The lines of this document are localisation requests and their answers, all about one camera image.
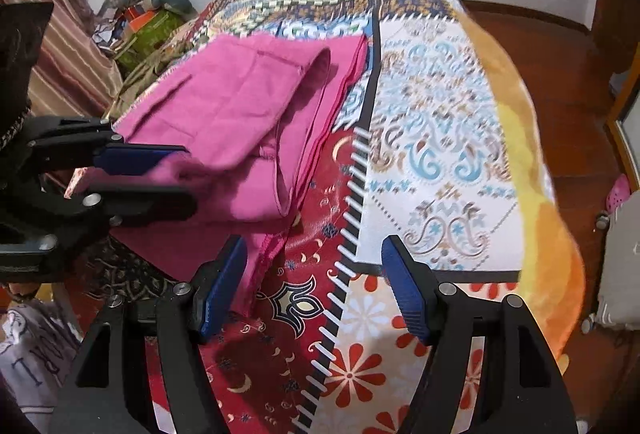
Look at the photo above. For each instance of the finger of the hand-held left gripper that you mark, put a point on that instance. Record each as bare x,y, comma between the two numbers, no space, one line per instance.
140,159
145,206

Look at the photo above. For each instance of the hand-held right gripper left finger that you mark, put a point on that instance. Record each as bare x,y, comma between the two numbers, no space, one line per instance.
220,294

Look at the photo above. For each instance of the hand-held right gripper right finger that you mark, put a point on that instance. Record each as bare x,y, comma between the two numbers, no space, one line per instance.
406,294

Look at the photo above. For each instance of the pink pants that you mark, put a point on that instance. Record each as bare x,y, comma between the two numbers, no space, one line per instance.
225,104

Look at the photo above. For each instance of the olive green pants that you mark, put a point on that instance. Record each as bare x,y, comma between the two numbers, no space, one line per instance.
137,74

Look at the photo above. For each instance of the brown striped curtain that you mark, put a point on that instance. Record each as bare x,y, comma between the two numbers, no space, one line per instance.
55,44

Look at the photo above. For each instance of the orange yellow blanket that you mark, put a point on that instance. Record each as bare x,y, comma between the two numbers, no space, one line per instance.
545,224

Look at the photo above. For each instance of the patterned patchwork bedsheet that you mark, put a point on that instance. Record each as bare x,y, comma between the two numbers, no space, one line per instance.
440,139

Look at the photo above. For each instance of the white printed cloth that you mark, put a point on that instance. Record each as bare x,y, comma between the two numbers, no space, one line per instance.
30,359

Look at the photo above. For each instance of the grey cushion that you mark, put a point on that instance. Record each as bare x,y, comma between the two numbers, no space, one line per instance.
620,264

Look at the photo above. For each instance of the pink shoe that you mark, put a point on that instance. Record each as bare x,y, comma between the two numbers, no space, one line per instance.
619,191

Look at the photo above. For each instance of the wooden frame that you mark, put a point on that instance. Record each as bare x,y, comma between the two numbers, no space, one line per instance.
622,99

